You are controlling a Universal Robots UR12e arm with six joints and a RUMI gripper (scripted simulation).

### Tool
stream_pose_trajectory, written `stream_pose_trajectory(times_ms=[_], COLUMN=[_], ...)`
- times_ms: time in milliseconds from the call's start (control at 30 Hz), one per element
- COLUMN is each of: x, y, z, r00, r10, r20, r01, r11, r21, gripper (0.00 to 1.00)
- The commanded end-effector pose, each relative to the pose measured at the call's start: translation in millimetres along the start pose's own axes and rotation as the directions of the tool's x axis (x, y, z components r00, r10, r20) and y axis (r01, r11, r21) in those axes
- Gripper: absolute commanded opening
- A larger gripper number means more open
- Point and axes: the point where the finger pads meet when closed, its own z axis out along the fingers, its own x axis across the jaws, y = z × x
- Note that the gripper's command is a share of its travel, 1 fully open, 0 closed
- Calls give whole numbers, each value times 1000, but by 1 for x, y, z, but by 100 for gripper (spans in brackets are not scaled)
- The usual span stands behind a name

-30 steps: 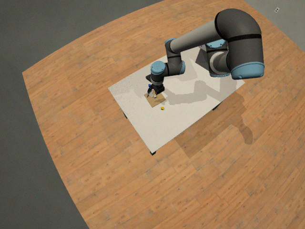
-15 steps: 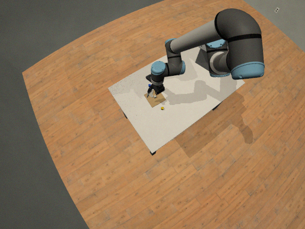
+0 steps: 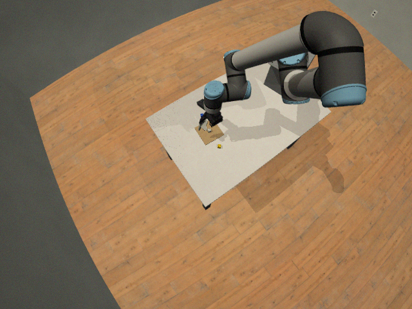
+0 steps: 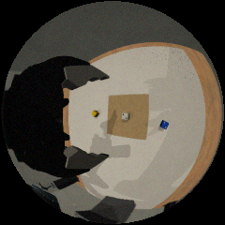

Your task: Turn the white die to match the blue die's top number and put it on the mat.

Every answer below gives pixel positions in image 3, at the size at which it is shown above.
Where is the tan flat mat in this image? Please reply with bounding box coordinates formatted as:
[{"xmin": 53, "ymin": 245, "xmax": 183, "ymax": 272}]
[{"xmin": 195, "ymin": 121, "xmax": 224, "ymax": 145}]

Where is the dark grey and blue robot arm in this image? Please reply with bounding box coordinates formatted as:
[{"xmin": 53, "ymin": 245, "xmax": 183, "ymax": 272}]
[{"xmin": 197, "ymin": 11, "xmax": 367, "ymax": 114}]

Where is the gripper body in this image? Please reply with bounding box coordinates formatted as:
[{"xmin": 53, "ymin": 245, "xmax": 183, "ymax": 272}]
[{"xmin": 204, "ymin": 112, "xmax": 223, "ymax": 127}]

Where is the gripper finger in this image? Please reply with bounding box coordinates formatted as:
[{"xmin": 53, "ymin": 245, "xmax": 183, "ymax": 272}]
[{"xmin": 198, "ymin": 115, "xmax": 208, "ymax": 131}]

